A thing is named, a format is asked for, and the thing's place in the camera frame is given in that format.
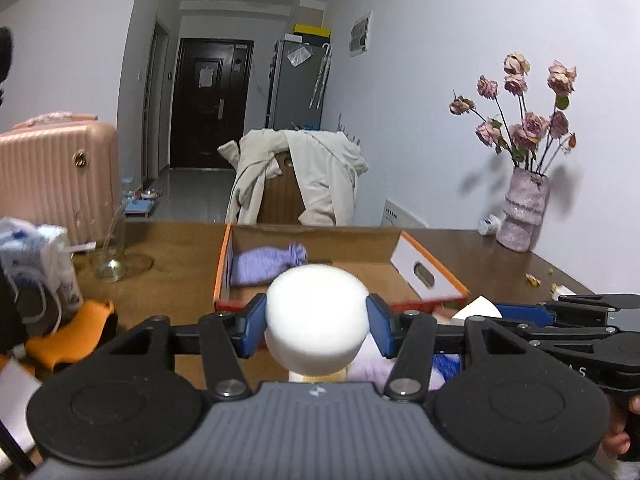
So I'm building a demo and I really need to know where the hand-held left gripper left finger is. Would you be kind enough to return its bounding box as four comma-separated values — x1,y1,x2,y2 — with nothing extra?
107,294,268,403

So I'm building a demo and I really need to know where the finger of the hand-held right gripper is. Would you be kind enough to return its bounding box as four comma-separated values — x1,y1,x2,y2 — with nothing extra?
495,293,640,328
517,325,622,357

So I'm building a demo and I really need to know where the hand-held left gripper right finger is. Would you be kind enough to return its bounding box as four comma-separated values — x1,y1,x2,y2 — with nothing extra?
365,295,532,403

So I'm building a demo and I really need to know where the orange cardboard box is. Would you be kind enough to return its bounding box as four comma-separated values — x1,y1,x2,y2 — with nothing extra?
213,223,471,313

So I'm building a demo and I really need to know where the white soft item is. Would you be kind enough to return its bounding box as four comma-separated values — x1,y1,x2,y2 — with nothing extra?
450,296,503,331

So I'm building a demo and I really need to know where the white round soft toy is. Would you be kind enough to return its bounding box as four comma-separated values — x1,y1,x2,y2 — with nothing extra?
265,264,371,383

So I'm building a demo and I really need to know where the person's right hand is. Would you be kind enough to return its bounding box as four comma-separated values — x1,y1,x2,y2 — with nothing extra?
601,394,640,460

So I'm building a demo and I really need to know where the lavender fluffy plush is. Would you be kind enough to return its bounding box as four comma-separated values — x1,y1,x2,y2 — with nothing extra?
347,335,446,393

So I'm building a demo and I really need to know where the purple knitted pouch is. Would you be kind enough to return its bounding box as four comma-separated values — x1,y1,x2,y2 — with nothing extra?
231,243,308,287

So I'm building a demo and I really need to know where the blue knitted item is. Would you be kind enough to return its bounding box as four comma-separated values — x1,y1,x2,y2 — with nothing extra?
432,354,463,378

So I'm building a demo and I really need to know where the small white bottle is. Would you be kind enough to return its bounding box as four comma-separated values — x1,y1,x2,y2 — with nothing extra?
477,214,506,237

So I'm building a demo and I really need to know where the pale purple textured vase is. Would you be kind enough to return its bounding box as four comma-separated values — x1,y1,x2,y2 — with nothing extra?
496,166,551,252

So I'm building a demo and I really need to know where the brown wooden chair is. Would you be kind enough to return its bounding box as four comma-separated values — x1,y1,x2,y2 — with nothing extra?
256,152,307,226

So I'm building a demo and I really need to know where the clear glass jar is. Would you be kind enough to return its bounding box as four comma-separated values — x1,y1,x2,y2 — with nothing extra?
87,205,128,283

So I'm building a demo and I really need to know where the cream coat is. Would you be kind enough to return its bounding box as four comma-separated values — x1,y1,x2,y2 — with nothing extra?
218,129,370,227

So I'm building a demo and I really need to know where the dark entrance door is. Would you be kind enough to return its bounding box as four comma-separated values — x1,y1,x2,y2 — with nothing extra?
170,38,254,170

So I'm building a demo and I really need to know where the plastic bag of face masks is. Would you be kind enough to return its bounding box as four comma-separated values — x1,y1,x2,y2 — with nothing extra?
0,217,84,336

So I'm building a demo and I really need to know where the grey refrigerator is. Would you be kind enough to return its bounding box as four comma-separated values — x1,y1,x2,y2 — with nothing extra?
265,35,332,131

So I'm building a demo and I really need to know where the grey side door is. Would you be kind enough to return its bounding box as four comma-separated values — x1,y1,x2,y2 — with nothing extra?
142,20,172,181

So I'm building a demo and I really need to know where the white notebook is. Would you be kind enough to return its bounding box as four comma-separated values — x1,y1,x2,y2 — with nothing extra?
0,357,43,411

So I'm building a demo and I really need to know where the pink ribbed suitcase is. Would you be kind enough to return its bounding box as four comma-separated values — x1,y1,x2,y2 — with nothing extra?
0,112,122,247

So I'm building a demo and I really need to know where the white folded umbrella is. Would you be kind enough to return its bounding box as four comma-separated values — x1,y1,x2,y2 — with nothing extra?
309,42,333,110

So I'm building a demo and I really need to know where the yellow box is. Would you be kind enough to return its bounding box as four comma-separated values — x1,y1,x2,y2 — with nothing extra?
292,23,332,39

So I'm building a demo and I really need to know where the black backpack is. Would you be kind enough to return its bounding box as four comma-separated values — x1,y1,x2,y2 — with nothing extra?
0,27,14,106

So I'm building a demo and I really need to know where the white wall heater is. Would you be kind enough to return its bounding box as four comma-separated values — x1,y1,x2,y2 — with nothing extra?
382,200,428,229

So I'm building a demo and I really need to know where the white wall panel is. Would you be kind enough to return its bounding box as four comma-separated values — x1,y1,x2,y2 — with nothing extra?
349,12,374,58

